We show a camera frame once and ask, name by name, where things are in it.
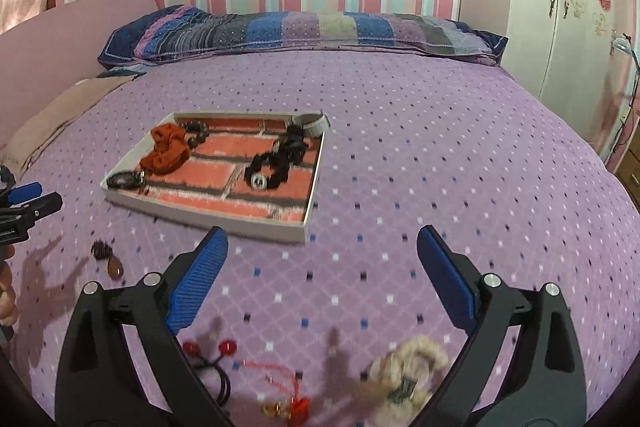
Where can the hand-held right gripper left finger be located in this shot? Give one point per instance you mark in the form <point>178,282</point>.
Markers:
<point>197,282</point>

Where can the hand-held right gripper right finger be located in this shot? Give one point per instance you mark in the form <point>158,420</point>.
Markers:
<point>445,277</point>

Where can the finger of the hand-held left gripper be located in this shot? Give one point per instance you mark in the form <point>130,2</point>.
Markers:
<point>42,204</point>
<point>25,192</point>

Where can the orange scrunchie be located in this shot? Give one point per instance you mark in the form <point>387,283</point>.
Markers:
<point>165,154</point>

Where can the silver desk lamp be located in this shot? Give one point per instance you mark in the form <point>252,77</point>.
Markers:
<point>622,43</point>

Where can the wooden desk with drawers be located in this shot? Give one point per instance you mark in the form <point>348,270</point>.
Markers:
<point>631,174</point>

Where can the red tassel charm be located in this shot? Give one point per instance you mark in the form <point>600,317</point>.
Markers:
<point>297,407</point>

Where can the dark hair claw clip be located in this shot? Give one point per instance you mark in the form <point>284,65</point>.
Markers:
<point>292,144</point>

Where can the beige folded blanket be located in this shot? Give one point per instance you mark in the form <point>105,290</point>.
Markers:
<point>65,112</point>

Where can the black scrunchie with charm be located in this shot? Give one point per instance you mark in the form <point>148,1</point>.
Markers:
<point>277,169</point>

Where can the shallow box with brick print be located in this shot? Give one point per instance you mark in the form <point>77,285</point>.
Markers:
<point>260,202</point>

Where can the person's left hand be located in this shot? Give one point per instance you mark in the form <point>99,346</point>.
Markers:
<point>7,302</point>

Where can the bed with purple dotted cover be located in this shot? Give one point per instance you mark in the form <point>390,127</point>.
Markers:
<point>425,157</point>

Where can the pink headboard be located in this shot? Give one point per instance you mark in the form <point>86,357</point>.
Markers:
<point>65,37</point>

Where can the patchwork striped pillow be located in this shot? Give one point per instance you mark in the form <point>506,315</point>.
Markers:
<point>300,32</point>

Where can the wristwatch with white band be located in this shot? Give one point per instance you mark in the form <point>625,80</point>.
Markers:
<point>315,124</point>

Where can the cream scrunchie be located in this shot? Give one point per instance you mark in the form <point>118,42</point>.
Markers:
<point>415,352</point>

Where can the white wardrobe with decals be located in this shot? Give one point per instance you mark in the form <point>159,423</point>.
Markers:
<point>565,17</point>

